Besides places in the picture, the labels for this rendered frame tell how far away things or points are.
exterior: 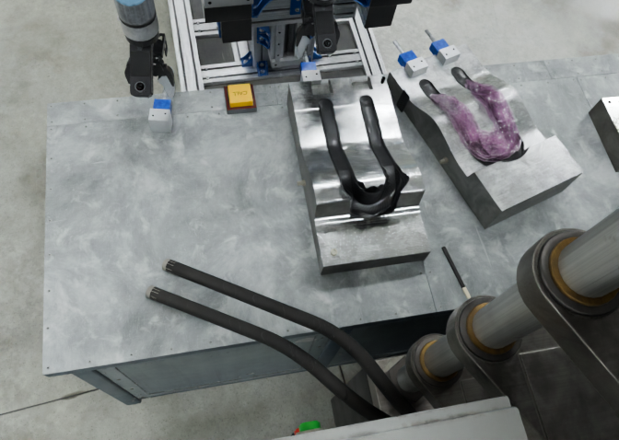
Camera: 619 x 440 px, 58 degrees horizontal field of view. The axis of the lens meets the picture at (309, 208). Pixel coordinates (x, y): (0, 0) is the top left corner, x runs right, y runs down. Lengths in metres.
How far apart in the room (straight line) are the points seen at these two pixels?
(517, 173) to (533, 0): 1.97
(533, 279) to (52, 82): 2.39
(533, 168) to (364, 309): 0.55
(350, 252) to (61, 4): 2.12
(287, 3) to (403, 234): 0.86
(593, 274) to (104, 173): 1.18
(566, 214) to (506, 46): 1.57
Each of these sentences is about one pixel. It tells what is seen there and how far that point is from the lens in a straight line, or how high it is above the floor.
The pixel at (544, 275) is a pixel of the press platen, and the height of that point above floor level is 1.54.
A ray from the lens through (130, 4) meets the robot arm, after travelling 1.19.
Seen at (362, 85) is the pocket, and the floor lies 0.86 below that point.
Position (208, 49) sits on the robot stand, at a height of 0.21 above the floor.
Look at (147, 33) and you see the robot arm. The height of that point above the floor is 1.15.
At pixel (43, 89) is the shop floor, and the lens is 2.73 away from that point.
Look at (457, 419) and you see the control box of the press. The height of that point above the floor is 1.47.
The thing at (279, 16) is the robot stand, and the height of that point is 0.72.
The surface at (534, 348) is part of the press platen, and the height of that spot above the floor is 1.29.
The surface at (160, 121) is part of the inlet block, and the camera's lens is 1.49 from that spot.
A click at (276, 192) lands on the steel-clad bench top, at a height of 0.80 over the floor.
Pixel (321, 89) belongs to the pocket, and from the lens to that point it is 1.52.
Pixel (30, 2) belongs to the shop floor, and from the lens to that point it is 3.09.
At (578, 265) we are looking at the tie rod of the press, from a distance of 0.60.
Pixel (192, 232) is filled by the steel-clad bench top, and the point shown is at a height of 0.80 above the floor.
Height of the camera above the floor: 2.07
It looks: 64 degrees down
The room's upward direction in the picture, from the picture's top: 12 degrees clockwise
